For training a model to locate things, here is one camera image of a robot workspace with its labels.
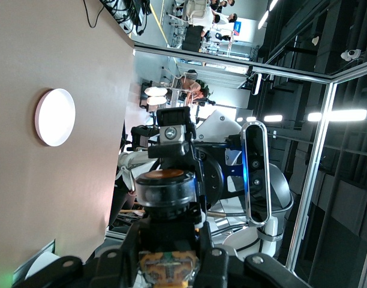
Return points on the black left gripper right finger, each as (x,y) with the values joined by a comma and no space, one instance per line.
(219,270)

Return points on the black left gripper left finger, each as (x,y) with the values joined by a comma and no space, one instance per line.
(111,270)

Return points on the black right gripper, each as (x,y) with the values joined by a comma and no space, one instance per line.
(212,177)

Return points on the orange push-button switch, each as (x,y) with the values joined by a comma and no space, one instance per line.
(165,192)

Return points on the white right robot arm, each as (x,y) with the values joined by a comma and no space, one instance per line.
(222,126)

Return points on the white oblong lamp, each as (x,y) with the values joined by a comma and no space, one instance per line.
(156,100)
(156,91)

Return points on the person in orange shirt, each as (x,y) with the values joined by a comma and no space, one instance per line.
(194,87)

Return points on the white ceiling light strip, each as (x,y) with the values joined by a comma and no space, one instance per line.
(257,84)
(273,118)
(336,115)

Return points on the pink round plate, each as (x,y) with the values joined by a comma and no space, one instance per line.
(56,117)

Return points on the blue sign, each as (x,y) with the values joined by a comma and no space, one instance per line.
(237,28)

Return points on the person in white shirt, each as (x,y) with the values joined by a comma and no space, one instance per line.
(206,18)

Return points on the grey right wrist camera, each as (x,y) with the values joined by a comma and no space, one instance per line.
(257,180)

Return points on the aluminium cage frame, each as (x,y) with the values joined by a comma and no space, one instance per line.
(313,168)

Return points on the white security camera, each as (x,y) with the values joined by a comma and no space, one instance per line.
(350,54)

